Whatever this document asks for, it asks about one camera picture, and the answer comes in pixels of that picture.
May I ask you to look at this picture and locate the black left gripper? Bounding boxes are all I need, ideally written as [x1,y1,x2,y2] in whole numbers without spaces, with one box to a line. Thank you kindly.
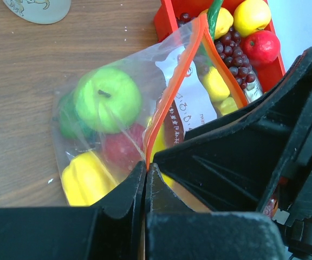
[154,47,312,259]

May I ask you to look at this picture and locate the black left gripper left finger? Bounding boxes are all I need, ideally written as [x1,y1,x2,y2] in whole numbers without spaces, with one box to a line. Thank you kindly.
[0,162,146,259]

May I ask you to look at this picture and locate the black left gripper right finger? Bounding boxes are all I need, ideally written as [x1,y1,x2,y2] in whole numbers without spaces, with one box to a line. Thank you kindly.
[145,164,286,259]

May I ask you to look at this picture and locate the yellow bell pepper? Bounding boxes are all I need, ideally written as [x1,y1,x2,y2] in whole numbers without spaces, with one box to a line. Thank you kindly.
[61,151,118,206]

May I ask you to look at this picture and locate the red pomegranate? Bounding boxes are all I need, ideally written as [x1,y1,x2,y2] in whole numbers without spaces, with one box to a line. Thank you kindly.
[102,123,145,173]

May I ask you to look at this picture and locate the green bell pepper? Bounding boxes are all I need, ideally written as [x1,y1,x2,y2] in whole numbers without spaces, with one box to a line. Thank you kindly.
[57,92,95,139]

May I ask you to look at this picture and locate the clear orange-trimmed zip bag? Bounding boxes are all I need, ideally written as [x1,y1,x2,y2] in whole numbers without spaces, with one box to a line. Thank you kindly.
[50,14,248,206]

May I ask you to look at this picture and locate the green apple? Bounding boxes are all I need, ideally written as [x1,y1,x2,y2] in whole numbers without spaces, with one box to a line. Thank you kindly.
[73,67,142,134]

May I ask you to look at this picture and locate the green chili pepper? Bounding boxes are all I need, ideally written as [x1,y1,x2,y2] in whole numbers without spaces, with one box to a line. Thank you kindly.
[207,0,224,41]

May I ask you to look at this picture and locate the yellow banana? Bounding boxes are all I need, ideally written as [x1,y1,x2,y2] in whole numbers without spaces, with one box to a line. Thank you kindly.
[202,66,238,116]

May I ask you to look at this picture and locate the silver toy fish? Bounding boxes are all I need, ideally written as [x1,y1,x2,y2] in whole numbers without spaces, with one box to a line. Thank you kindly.
[243,71,264,103]

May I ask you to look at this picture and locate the red apple in tray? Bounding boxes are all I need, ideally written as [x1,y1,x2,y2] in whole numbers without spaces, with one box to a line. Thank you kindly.
[242,30,281,67]

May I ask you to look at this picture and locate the purple grape bunch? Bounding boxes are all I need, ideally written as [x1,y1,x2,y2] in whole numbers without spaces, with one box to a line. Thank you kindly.
[178,12,257,90]

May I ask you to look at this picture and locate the yellow orange fruit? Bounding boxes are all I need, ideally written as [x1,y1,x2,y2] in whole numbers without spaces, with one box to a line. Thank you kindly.
[233,0,271,37]

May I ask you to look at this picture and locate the yellow lemon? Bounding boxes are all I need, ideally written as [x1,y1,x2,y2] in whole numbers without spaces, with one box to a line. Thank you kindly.
[200,7,233,40]

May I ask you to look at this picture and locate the green-lined floral mug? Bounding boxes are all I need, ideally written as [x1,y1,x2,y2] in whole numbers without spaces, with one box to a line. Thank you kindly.
[3,0,72,24]

